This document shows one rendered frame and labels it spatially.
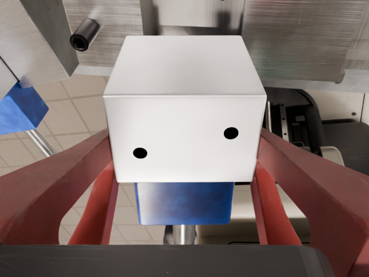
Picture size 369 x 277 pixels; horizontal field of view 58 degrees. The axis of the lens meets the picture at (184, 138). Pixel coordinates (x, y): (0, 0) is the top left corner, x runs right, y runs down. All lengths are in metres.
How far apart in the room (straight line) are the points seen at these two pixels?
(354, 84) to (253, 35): 0.16
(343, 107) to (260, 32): 0.86
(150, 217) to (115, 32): 0.10
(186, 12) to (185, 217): 0.12
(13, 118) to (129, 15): 0.16
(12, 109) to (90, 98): 1.18
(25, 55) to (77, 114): 1.30
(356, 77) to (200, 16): 0.16
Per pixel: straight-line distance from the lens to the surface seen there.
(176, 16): 0.21
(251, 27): 0.18
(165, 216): 0.15
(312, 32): 0.19
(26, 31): 0.27
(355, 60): 0.22
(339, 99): 1.01
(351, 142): 0.97
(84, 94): 1.48
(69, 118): 1.61
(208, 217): 0.16
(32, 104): 0.31
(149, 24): 0.21
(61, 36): 0.28
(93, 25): 0.19
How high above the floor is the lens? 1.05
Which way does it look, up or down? 45 degrees down
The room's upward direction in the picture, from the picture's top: 169 degrees counter-clockwise
